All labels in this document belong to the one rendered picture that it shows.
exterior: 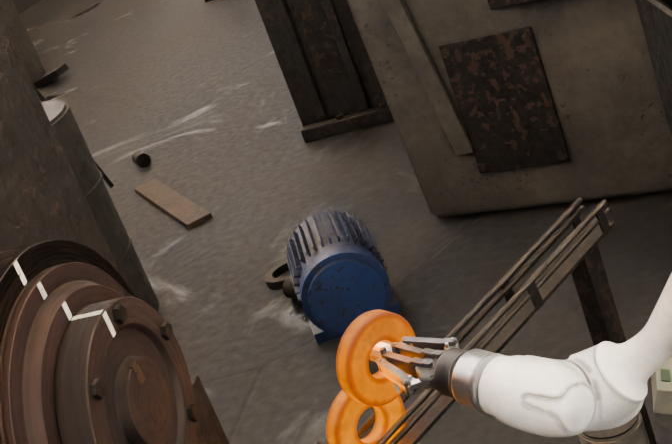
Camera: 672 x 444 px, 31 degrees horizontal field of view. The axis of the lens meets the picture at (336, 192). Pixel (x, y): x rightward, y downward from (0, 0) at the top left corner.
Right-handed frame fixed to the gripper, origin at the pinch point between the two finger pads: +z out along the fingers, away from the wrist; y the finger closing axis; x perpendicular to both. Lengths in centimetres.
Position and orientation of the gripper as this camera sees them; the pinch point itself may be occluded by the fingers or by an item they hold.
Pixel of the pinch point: (374, 349)
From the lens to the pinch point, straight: 197.3
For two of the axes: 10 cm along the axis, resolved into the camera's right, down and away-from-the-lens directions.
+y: 6.8, -4.9, 5.5
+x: -3.0, -8.7, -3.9
